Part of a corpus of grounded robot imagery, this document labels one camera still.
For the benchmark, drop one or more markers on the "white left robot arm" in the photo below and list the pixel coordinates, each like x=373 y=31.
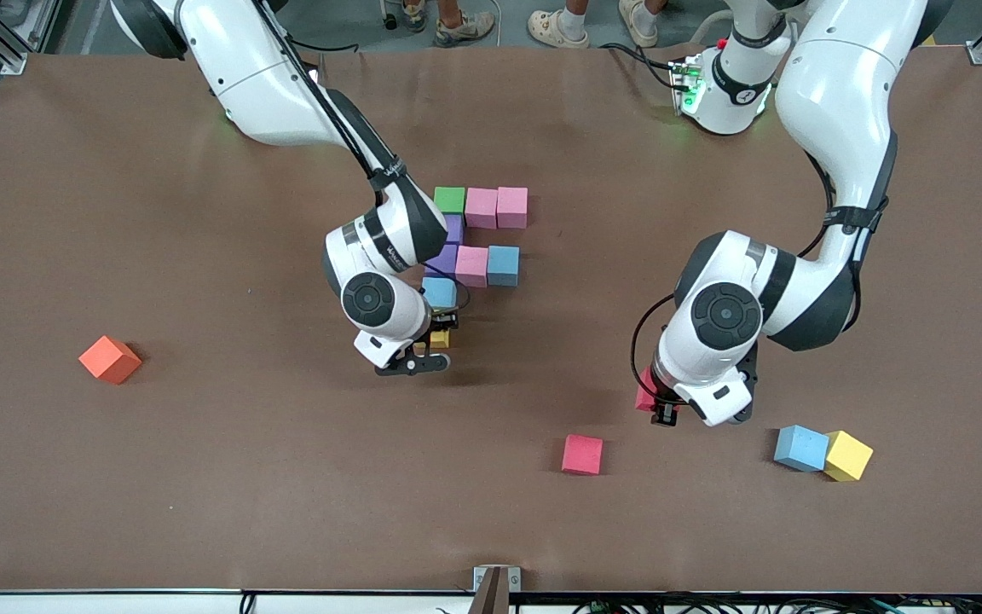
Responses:
x=725 y=315

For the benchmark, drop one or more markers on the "grey sneaker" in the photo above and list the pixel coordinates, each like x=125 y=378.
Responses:
x=464 y=30
x=414 y=13

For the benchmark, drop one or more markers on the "orange foam block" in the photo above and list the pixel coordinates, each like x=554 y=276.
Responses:
x=109 y=358

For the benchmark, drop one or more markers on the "brown paper table cover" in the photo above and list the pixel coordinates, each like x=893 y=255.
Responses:
x=457 y=512

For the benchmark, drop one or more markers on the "black chair caster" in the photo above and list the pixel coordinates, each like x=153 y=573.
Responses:
x=389 y=21

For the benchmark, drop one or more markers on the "red foam block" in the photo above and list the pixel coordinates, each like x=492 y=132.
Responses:
x=644 y=394
x=582 y=454

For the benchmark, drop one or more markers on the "metal clamp bracket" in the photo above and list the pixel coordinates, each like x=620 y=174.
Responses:
x=495 y=593

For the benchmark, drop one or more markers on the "pink foam block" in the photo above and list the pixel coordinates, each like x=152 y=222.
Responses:
x=471 y=266
x=512 y=207
x=482 y=208

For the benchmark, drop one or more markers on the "yellow foam block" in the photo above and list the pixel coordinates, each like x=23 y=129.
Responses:
x=848 y=456
x=440 y=339

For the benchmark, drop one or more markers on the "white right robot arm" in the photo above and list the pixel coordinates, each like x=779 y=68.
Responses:
x=367 y=298

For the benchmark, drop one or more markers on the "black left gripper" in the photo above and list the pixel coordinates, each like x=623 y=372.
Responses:
x=667 y=413

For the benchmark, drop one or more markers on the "purple foam block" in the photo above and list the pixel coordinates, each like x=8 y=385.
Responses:
x=455 y=228
x=447 y=261

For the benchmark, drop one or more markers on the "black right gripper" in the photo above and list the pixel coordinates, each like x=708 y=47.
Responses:
x=443 y=322

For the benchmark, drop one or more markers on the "green foam block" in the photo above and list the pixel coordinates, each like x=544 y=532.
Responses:
x=449 y=200

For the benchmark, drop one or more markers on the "blue foam block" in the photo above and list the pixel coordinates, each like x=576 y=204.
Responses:
x=441 y=292
x=801 y=448
x=503 y=265

